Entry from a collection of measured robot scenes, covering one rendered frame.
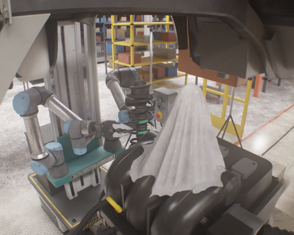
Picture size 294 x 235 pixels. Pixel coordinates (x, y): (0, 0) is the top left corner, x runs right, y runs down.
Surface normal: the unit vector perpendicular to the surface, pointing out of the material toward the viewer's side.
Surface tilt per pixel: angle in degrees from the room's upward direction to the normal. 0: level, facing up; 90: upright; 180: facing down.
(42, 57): 99
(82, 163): 0
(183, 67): 90
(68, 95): 90
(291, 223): 0
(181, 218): 49
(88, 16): 81
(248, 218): 5
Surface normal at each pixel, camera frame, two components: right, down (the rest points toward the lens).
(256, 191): 0.61, 0.14
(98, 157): 0.00, -0.91
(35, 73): 0.61, 0.57
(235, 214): -0.22, -0.80
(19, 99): -0.27, 0.29
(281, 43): -0.57, 0.81
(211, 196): 0.33, -0.45
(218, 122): -0.78, 0.26
